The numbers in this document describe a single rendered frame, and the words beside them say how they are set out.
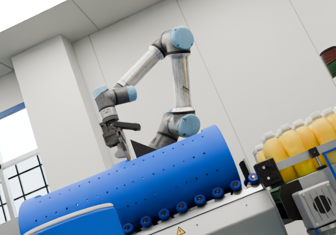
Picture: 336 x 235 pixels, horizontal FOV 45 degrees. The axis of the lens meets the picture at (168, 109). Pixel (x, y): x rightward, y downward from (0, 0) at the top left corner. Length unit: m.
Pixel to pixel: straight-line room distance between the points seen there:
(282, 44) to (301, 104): 0.70
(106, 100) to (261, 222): 0.82
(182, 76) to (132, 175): 0.59
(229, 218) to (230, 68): 3.14
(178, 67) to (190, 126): 0.29
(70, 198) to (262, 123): 3.05
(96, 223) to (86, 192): 0.48
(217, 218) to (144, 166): 0.34
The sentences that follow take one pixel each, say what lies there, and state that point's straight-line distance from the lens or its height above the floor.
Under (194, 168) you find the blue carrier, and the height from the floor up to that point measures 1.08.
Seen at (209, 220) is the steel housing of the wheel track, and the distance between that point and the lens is 1.58.
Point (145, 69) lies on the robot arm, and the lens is 2.01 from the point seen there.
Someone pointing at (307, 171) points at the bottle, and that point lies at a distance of 1.56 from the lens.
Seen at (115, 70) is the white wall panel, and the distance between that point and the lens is 4.83.
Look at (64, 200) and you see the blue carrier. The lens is 1.67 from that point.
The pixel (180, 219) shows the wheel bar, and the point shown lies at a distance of 1.59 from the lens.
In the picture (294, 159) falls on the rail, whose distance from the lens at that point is 1.54.
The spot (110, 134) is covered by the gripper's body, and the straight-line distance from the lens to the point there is 1.75.
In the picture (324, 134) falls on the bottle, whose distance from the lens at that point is 1.60.
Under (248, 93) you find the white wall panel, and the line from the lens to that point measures 4.48.
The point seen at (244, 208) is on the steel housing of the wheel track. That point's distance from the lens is 1.58.
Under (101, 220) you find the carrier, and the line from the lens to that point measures 1.19.
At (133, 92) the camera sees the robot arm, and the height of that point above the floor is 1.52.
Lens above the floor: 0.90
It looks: 16 degrees up
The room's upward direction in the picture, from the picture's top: 22 degrees counter-clockwise
